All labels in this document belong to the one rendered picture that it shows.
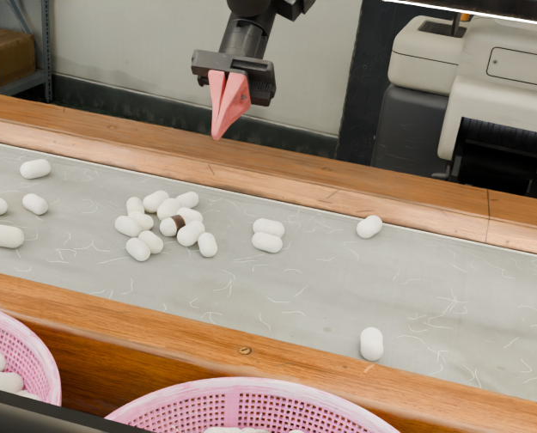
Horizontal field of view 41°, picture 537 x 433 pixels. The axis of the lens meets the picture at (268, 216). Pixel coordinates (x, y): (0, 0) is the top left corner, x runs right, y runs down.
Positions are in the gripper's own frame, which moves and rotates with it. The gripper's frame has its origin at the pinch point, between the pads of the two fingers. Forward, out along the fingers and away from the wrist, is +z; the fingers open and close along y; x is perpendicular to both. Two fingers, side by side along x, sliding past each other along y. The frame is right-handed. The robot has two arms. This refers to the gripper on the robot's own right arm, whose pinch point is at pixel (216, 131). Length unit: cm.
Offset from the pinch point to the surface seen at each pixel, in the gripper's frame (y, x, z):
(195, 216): 1.4, -2.8, 12.4
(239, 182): 3.2, 5.4, 3.7
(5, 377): -4.1, -21.0, 35.4
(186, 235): 2.0, -5.9, 15.9
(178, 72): -76, 175, -116
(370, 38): 3, 146, -127
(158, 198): -3.7, -1.9, 10.8
